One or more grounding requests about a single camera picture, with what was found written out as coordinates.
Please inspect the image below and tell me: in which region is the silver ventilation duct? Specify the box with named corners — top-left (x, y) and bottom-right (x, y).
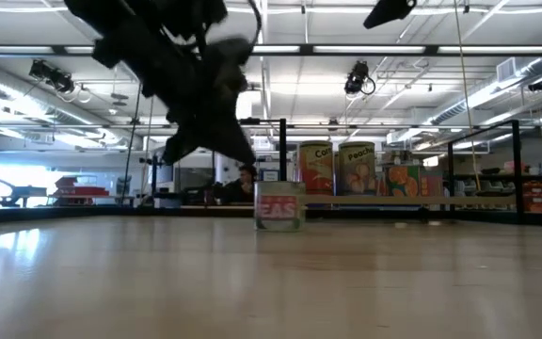
top-left (0, 58), bottom-right (134, 150)
top-left (428, 55), bottom-right (542, 128)

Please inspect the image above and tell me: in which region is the black monitor on stand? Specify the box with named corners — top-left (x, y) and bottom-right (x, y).
top-left (138, 145), bottom-right (178, 195)

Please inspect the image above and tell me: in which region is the short peas label tin can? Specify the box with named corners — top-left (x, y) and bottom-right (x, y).
top-left (253, 180), bottom-right (308, 233)

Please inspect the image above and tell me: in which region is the red cart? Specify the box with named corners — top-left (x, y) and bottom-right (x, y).
top-left (48, 175), bottom-right (111, 207)

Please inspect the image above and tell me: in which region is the thin dark hanging cord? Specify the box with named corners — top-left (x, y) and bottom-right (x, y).
top-left (120, 79), bottom-right (144, 206)

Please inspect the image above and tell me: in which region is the peaches label tin can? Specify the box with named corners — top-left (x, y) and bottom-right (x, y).
top-left (337, 139), bottom-right (377, 197)

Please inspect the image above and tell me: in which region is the carrot label tin can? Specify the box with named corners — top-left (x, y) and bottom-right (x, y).
top-left (382, 163), bottom-right (422, 198)

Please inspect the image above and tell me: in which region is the corn label tin can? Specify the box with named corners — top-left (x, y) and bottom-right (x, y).
top-left (297, 139), bottom-right (335, 197)

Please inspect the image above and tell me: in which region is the wooden shelf with black frame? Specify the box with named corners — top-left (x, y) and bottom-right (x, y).
top-left (238, 117), bottom-right (525, 225)

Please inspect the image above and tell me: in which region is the thin yellow hanging cord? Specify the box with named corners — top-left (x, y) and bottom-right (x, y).
top-left (452, 0), bottom-right (483, 192)

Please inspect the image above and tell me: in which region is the black mounted camera with cable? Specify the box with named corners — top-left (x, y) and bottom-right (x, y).
top-left (28, 58), bottom-right (77, 94)
top-left (343, 59), bottom-right (376, 96)

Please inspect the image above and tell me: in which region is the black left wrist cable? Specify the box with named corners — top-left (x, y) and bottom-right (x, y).
top-left (245, 0), bottom-right (263, 51)

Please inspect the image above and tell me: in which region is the person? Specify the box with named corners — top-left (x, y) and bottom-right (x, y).
top-left (221, 163), bottom-right (259, 206)

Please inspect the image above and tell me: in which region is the black light strip beam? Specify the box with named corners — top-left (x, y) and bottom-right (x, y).
top-left (0, 42), bottom-right (542, 58)

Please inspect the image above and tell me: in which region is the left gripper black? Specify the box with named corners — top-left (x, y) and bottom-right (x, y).
top-left (142, 36), bottom-right (258, 167)

